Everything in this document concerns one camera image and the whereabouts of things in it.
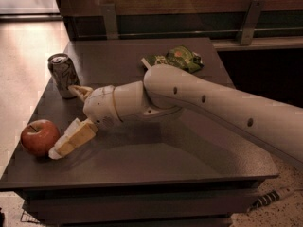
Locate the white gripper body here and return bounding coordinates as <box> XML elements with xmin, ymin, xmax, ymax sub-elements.
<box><xmin>83</xmin><ymin>85</ymin><xmax>121</xmax><ymax>131</ymax></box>

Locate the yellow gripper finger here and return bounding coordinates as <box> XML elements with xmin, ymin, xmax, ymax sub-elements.
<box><xmin>48</xmin><ymin>118</ymin><xmax>98</xmax><ymax>160</ymax></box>
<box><xmin>68</xmin><ymin>85</ymin><xmax>94</xmax><ymax>102</ymax></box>

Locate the red apple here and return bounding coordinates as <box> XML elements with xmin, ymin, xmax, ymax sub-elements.
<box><xmin>20</xmin><ymin>119</ymin><xmax>60</xmax><ymax>157</ymax></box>

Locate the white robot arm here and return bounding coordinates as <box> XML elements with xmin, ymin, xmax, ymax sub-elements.
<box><xmin>48</xmin><ymin>64</ymin><xmax>303</xmax><ymax>168</ymax></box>

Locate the silver soda can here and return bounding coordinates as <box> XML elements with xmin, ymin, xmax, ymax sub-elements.
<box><xmin>47</xmin><ymin>53</ymin><xmax>80</xmax><ymax>99</ymax></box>

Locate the green chip bag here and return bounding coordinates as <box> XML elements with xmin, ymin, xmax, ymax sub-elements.
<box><xmin>141</xmin><ymin>45</ymin><xmax>204</xmax><ymax>74</ymax></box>

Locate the dark drawer front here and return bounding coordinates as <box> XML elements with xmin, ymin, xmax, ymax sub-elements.
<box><xmin>28</xmin><ymin>189</ymin><xmax>258</xmax><ymax>224</ymax></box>

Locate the left metal bracket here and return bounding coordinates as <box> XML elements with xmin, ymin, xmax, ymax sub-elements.
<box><xmin>101</xmin><ymin>4</ymin><xmax>119</xmax><ymax>40</ymax></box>

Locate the metal bracket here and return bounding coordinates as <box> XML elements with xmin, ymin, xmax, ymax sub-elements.
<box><xmin>101</xmin><ymin>4</ymin><xmax>119</xmax><ymax>40</ymax></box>
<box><xmin>237</xmin><ymin>0</ymin><xmax>265</xmax><ymax>46</ymax></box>

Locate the right metal bracket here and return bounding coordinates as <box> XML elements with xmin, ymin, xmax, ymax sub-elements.
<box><xmin>237</xmin><ymin>0</ymin><xmax>265</xmax><ymax>46</ymax></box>

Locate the striped cable on floor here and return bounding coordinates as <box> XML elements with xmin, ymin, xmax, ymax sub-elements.
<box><xmin>246</xmin><ymin>187</ymin><xmax>295</xmax><ymax>213</ymax></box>

